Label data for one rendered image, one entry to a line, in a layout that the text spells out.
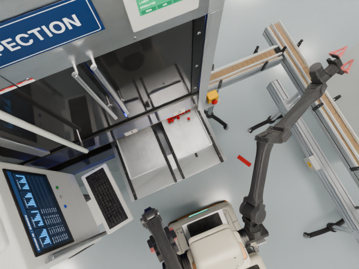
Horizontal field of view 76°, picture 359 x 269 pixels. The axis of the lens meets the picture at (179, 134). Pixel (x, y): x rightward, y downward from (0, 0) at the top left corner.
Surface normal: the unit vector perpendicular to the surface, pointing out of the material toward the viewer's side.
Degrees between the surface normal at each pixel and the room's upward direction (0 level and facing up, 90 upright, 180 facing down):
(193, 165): 0
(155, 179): 0
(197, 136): 0
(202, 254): 42
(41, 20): 90
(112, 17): 90
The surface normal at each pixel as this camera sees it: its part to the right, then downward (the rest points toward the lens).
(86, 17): 0.40, 0.88
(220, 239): -0.27, -0.79
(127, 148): -0.04, -0.25
